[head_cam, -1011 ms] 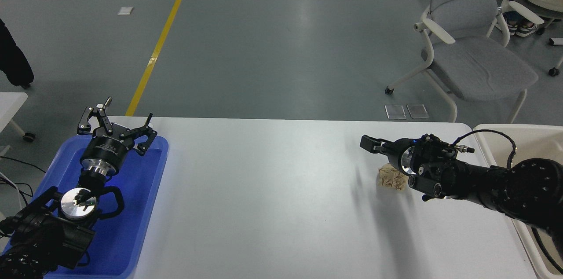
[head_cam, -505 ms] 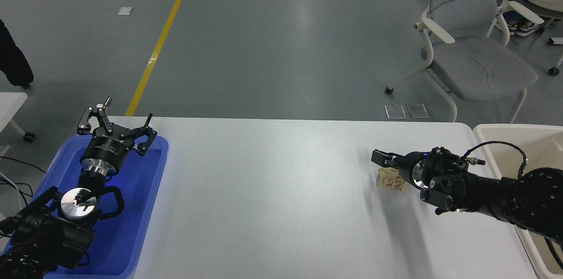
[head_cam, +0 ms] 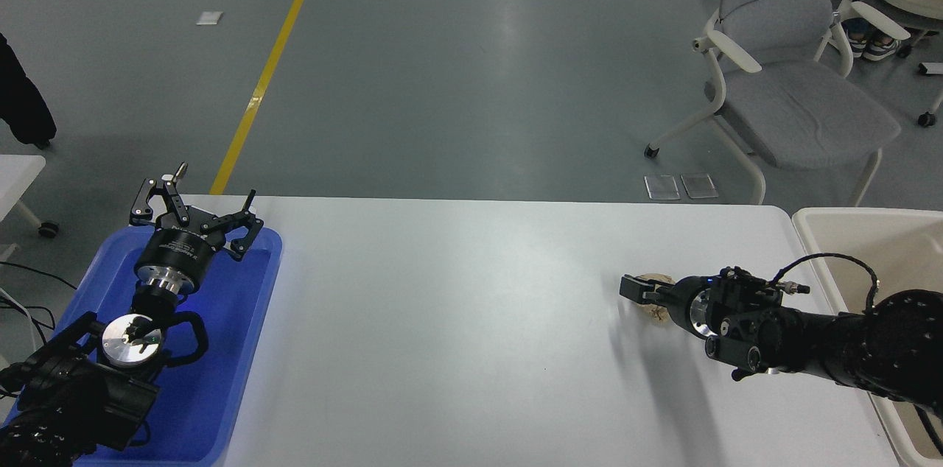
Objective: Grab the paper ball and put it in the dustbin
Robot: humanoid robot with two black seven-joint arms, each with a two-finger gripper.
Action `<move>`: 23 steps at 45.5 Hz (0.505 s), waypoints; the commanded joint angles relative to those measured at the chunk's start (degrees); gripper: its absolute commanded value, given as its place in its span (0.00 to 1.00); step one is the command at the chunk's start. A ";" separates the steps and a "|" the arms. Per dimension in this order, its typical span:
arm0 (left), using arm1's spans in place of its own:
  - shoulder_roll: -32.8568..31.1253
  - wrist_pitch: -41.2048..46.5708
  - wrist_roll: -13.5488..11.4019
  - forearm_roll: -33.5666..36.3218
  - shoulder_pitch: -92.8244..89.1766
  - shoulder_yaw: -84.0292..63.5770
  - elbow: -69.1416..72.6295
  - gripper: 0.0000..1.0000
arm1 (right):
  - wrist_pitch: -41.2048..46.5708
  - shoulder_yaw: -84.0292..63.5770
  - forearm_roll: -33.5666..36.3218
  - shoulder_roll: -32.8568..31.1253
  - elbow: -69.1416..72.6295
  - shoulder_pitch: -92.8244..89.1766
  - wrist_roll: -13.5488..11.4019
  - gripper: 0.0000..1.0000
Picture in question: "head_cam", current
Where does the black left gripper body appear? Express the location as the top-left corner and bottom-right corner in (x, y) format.
(134, 226), (222, 284)

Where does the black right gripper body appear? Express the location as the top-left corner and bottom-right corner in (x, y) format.
(663, 276), (709, 330)

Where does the tan paper ball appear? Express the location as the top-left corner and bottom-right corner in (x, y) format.
(635, 273), (674, 325)

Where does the clear square floor plate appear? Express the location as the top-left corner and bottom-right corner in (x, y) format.
(645, 175), (681, 201)
(680, 172), (719, 200)

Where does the blue plastic tray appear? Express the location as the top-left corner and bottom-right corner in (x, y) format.
(0, 225), (284, 466)

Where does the small white wheeled table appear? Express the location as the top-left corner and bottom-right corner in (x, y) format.
(0, 155), (61, 263)

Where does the large pale bin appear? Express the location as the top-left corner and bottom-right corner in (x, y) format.
(791, 207), (943, 467)

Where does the grey office chair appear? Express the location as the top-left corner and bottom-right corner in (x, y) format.
(645, 0), (904, 207)

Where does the black floor cable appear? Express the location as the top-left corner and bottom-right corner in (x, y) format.
(0, 261), (79, 351)

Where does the white floor cable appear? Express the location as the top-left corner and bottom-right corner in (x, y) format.
(0, 286), (46, 341)

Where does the white frame chair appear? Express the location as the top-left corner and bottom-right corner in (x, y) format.
(813, 0), (943, 128)

